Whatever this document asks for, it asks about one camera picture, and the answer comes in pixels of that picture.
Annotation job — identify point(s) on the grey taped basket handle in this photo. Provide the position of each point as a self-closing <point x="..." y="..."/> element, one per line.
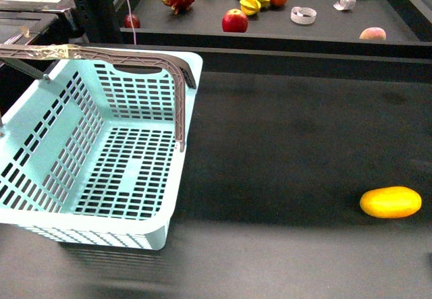
<point x="178" y="68"/>

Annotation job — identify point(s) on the light blue plastic basket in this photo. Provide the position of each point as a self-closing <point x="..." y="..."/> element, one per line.
<point x="89" y="156"/>

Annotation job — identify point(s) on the yellow mango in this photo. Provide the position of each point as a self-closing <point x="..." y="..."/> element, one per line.
<point x="391" y="203"/>

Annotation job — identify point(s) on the yellow star fruit front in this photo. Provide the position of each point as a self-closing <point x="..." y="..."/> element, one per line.
<point x="252" y="7"/>

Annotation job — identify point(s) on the small dark red apple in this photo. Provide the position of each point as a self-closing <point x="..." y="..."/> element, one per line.
<point x="131" y="21"/>

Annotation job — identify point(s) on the white tape roll centre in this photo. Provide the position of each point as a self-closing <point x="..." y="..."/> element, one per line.
<point x="303" y="15"/>

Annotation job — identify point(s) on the pink peach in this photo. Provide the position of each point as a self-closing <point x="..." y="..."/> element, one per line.
<point x="373" y="33"/>

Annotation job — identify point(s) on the black fruit tray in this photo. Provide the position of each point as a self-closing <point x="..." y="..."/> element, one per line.
<point x="407" y="24"/>

